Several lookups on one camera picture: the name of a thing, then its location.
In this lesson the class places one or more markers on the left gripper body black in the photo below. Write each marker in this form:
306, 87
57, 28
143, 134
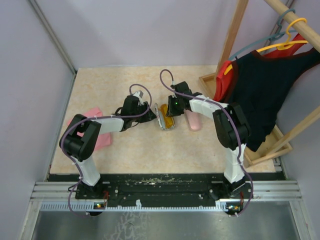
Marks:
143, 117

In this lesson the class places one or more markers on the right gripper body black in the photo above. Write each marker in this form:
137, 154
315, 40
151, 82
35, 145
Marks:
176, 107

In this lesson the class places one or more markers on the orange sunglasses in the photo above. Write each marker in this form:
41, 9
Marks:
169, 122

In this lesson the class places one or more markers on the newspaper print glasses case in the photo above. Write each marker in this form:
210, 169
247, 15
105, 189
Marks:
159, 117

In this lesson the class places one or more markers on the pink glasses case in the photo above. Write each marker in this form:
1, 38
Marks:
193, 120

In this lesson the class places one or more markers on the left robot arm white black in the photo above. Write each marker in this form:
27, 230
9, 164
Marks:
83, 159

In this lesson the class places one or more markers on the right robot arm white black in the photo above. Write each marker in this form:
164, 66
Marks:
231, 126

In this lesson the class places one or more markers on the pink folded garment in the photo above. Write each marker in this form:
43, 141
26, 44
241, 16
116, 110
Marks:
100, 137

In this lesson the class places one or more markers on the red tank top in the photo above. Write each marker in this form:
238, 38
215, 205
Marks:
223, 83

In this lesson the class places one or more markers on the navy tank top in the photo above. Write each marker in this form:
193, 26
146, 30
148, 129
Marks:
260, 86

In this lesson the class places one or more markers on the teal hanger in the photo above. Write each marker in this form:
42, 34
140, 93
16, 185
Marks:
273, 37

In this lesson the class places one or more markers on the yellow hanger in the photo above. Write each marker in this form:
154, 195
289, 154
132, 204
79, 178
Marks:
290, 32

